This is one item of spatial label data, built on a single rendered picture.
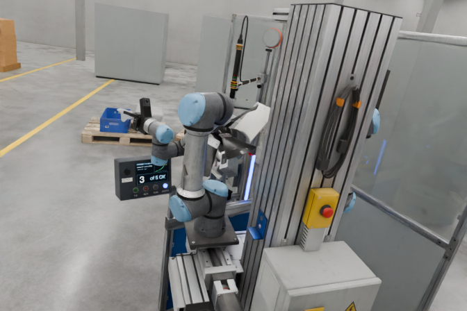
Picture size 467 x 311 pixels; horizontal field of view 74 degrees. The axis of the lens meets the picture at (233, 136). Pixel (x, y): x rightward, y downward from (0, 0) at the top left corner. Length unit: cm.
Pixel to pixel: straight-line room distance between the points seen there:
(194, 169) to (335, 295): 64
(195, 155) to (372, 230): 150
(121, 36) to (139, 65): 87
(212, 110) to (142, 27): 810
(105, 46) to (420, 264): 864
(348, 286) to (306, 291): 15
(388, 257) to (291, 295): 140
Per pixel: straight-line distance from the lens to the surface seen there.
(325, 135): 100
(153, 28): 912
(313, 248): 120
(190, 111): 112
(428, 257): 222
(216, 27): 748
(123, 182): 158
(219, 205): 139
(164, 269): 207
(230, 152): 206
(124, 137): 493
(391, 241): 231
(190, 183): 125
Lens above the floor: 193
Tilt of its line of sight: 19 degrees down
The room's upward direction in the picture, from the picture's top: 9 degrees clockwise
